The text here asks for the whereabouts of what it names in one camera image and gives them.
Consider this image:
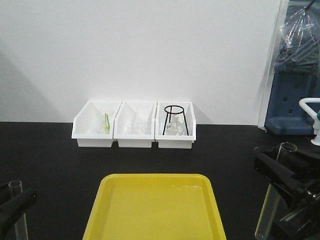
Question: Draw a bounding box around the blue plastic container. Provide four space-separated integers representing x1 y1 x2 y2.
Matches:
264 0 320 136

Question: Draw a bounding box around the transparent plastic wrap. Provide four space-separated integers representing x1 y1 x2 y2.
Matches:
257 0 320 131

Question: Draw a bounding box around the white bin middle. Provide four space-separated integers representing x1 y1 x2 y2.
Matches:
113 101 157 149

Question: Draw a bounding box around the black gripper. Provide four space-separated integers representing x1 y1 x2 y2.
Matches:
254 146 320 240

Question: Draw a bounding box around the green yellow stick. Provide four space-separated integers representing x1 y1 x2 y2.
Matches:
104 112 110 130

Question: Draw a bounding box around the white bin left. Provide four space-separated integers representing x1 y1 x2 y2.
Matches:
71 100 122 148

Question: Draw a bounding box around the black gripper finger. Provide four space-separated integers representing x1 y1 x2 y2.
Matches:
0 187 37 220

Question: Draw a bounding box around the white bin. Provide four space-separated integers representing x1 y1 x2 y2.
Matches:
71 100 122 148
113 101 157 149
155 101 197 149

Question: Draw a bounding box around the clear glass flask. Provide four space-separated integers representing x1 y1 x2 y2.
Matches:
165 115 184 136

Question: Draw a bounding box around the clear glass test tube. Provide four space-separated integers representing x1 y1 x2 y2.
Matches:
8 180 29 240
254 141 298 240

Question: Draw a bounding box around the yellow plastic tray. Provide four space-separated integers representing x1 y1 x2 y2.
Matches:
83 173 226 240

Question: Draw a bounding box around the small clear glass beaker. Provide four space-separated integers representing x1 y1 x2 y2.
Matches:
127 121 147 135

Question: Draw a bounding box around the white bin right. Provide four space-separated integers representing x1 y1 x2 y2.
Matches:
155 101 197 149

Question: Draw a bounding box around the black wire tripod stand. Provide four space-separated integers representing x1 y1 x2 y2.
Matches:
162 105 189 136

